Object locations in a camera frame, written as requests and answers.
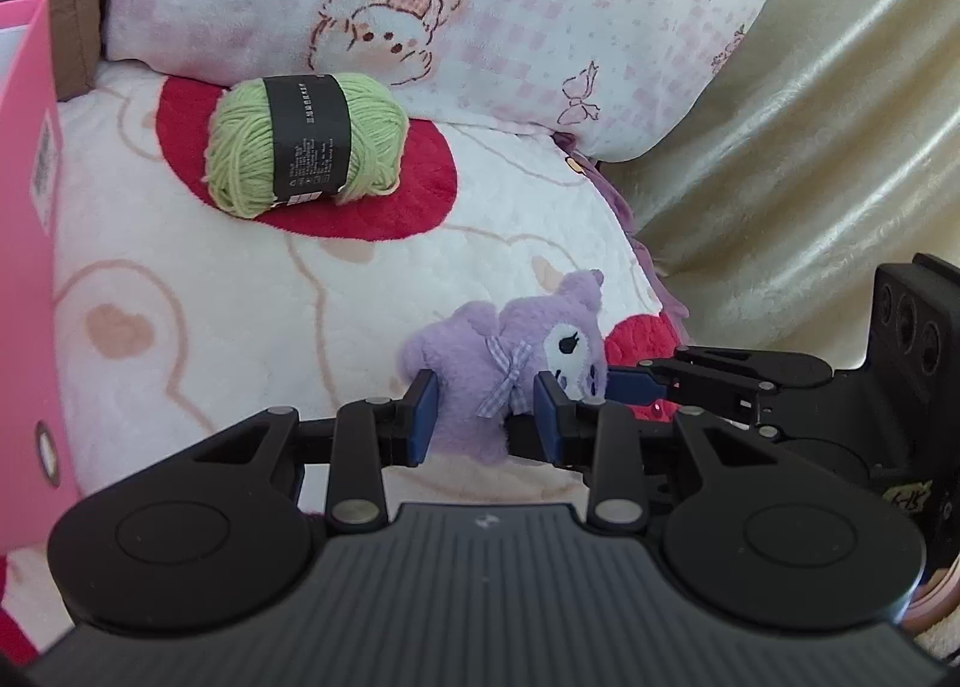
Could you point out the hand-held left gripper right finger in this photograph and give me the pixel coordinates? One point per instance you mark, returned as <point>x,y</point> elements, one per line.
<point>547,421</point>

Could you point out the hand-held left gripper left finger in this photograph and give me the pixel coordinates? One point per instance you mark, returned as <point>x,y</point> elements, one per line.
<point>424,417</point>

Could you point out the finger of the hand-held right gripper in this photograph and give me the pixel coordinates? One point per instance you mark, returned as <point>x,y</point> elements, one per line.
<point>727,403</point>
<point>750,368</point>

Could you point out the purple plush toy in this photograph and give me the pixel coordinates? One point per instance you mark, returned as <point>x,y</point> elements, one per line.
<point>472,357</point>

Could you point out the pink cardboard box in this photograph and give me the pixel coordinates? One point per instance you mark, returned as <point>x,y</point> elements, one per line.
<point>22,244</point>

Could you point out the purple ruffled cloth edge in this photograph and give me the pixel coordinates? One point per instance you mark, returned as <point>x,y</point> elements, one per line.
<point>645,252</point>

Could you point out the white and red printed blanket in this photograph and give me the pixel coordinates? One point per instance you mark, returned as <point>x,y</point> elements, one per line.
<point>225,282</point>

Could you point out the beige padded headboard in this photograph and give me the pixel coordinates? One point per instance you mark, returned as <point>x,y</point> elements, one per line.
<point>825,132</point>

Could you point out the green yarn ball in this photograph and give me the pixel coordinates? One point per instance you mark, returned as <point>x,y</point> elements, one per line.
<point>240,154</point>

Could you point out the pink printed pillow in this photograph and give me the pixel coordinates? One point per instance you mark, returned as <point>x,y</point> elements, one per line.
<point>525,19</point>

